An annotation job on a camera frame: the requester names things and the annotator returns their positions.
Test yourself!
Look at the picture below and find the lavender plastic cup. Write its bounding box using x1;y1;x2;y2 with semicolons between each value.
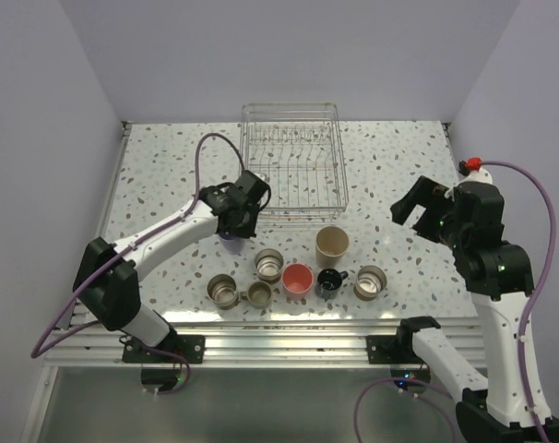
219;233;244;255

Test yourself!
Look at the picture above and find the steel cup with brown band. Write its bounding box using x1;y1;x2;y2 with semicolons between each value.
254;248;284;284

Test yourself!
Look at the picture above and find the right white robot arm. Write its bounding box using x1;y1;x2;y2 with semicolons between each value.
390;176;559;442

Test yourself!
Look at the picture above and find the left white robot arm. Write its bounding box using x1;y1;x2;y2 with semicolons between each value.
73;183;271;364

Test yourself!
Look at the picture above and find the left steel cup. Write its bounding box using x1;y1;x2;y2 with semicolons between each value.
207;274;239;310

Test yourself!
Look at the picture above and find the right steel cup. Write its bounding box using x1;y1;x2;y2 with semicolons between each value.
353;266;387;301

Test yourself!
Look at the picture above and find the tall beige cup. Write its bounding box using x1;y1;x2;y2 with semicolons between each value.
315;226;350;269

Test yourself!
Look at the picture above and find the small olive mug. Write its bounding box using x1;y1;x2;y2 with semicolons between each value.
239;281;272;309

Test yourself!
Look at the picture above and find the coral pink cup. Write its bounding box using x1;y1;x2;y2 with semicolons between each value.
280;263;314;301

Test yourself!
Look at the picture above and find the black mug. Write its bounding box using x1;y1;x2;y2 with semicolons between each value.
315;269;349;301

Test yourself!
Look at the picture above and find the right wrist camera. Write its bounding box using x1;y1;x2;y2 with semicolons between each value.
458;157;493;185

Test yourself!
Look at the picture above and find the wire dish rack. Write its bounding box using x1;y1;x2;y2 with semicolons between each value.
241;102;349;222

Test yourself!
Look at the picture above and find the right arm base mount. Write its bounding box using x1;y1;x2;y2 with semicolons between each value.
365;335;423;365

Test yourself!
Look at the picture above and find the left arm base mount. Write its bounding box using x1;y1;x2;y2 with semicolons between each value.
122;334;206;365

